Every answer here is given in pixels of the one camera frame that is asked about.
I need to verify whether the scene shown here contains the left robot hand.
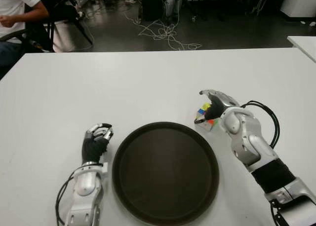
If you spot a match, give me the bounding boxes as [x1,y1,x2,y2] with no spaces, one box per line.
[81,123,114,164]

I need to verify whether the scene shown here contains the tangled white floor cable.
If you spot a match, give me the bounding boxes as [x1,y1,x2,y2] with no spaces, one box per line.
[124,12,202,51]

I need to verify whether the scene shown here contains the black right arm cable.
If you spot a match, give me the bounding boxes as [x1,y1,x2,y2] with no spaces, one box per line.
[240,100,281,148]

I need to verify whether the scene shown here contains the dark round plate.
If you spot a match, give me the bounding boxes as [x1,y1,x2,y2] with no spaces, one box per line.
[112,121,220,226]

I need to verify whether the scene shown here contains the white cabinet with black base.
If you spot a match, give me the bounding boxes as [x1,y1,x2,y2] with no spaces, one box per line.
[280,0,316,22]

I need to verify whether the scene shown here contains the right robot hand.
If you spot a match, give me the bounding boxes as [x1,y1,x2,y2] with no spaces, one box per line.
[194,89,241,125]

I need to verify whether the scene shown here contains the person in white shirt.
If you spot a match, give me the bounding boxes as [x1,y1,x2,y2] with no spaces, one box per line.
[0,0,50,64]

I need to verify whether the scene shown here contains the silver background robot legs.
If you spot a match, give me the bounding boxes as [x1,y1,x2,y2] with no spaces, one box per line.
[165,0,183,19]

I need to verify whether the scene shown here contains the black cabinet on casters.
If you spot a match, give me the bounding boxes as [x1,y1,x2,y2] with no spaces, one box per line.
[140,0,168,21]

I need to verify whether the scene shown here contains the multicoloured Rubik's cube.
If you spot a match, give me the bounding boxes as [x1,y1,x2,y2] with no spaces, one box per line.
[194,102,221,132]

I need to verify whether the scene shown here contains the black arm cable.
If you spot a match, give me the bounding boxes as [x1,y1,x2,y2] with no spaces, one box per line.
[55,175,76,226]
[240,100,281,148]

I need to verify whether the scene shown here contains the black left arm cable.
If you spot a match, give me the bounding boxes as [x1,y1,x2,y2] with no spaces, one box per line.
[55,175,76,226]

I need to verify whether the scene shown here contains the white side table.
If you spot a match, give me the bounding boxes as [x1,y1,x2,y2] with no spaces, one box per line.
[287,36,316,63]

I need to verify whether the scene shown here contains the black office chair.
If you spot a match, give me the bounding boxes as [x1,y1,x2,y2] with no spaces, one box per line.
[24,0,94,53]

